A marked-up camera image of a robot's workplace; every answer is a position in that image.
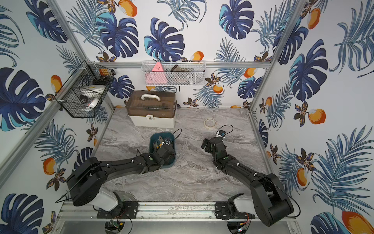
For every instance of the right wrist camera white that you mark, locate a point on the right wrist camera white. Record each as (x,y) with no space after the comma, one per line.
(221,133)

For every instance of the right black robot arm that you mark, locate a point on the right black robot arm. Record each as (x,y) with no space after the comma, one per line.
(269,201)

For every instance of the masking tape roll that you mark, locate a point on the masking tape roll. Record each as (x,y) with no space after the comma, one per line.
(210,123)

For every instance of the teal plastic storage bin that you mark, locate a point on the teal plastic storage bin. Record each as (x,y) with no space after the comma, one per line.
(156,141)

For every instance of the white tape dispenser in basket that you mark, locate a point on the white tape dispenser in basket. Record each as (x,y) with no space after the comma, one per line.
(90,95)

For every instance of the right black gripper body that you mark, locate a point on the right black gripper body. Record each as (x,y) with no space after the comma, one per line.
(215,159)

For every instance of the white mesh wall basket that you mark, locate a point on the white mesh wall basket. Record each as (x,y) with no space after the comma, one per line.
(179,73)

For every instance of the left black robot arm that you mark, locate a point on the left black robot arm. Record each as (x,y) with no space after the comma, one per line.
(85,183)

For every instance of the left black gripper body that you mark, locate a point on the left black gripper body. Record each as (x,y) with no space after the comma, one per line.
(165,148)

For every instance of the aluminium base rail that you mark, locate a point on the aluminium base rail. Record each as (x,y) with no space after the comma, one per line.
(147,211)

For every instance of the pink triangle ruler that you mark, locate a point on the pink triangle ruler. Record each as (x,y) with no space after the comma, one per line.
(156,76)

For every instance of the black wire wall basket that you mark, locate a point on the black wire wall basket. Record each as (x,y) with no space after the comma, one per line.
(84,75)

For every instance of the white brown lidded toolbox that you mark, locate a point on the white brown lidded toolbox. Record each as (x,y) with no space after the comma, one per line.
(152,109)

